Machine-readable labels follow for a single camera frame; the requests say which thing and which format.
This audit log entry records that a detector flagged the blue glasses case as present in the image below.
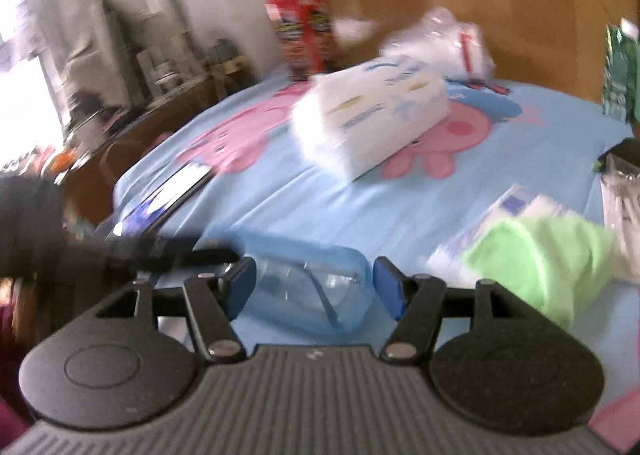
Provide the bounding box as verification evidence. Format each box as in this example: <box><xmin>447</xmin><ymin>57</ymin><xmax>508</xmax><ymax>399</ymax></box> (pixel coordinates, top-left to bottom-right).
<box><xmin>229</xmin><ymin>230</ymin><xmax>374</xmax><ymax>335</ymax></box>

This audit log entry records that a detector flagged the green soft cloth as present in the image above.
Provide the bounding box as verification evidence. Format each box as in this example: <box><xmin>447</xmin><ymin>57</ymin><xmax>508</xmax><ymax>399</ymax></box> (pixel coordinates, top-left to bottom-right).
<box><xmin>462</xmin><ymin>215</ymin><xmax>636</xmax><ymax>329</ymax></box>

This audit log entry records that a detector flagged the white tissue pack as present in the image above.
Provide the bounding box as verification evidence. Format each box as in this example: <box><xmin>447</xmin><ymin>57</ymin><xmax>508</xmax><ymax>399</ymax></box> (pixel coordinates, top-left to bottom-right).
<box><xmin>290</xmin><ymin>56</ymin><xmax>449</xmax><ymax>184</ymax></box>

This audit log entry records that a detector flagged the blue cartoon pig tablecloth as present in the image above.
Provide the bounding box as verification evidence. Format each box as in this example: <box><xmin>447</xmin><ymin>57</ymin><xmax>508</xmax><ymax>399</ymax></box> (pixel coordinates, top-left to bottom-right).
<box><xmin>6</xmin><ymin>77</ymin><xmax>640</xmax><ymax>455</ymax></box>

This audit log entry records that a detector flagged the clear plastic bag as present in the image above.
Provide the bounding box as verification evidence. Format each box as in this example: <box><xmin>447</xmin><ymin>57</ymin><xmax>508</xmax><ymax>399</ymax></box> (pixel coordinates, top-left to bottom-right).
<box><xmin>378</xmin><ymin>7</ymin><xmax>495</xmax><ymax>82</ymax></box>

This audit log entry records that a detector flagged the red snack bag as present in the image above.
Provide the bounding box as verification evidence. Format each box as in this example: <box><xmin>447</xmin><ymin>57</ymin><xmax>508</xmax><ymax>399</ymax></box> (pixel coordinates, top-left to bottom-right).
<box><xmin>265</xmin><ymin>0</ymin><xmax>337</xmax><ymax>82</ymax></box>

